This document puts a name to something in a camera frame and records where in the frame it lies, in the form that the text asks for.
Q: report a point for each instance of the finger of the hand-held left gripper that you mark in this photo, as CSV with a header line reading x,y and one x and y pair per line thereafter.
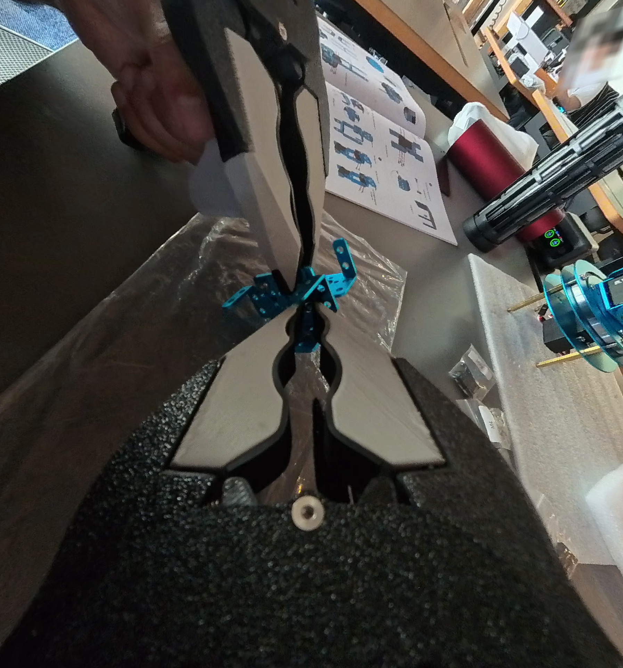
x,y
311,146
259,130

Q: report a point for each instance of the blue metal bracket assembly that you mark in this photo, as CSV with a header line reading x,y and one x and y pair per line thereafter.
x,y
275,297

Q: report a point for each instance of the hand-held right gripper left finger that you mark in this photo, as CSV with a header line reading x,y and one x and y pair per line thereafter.
x,y
228,417

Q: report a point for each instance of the desk with wooden edge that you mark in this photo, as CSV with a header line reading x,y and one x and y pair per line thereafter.
x,y
442,47

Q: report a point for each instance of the group of small hardware bags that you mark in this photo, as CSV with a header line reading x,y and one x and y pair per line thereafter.
x,y
473,373

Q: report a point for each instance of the white foam sheet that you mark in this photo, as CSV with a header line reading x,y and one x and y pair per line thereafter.
x,y
551,417

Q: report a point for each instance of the white cloth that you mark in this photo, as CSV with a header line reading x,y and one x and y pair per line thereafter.
x,y
470,117

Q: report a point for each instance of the black slotted cylinder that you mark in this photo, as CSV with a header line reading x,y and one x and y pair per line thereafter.
x,y
551,182

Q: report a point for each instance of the white boxes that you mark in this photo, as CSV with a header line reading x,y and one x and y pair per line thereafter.
x,y
525,31

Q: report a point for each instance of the wooden shelf desk with equipment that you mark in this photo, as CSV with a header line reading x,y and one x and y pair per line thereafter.
x,y
551,109

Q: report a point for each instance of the person's left hand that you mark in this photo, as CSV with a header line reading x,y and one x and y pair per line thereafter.
x,y
160,104

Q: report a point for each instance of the dark red cylinder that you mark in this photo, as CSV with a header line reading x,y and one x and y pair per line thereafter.
x,y
483,156

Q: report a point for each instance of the person's left forearm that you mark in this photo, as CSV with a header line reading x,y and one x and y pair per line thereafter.
x,y
113,21

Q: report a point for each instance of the clear plastic bag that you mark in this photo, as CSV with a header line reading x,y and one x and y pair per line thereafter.
x,y
108,339

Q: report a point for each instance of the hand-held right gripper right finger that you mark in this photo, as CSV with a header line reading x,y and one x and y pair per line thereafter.
x,y
384,412

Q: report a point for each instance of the open instruction manual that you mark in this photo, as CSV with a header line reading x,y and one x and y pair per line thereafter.
x,y
384,156

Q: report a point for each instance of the white foam frame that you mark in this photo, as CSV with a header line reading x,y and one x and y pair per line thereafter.
x,y
619,511

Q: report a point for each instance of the black device with green display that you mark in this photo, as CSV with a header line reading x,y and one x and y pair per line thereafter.
x,y
562,245

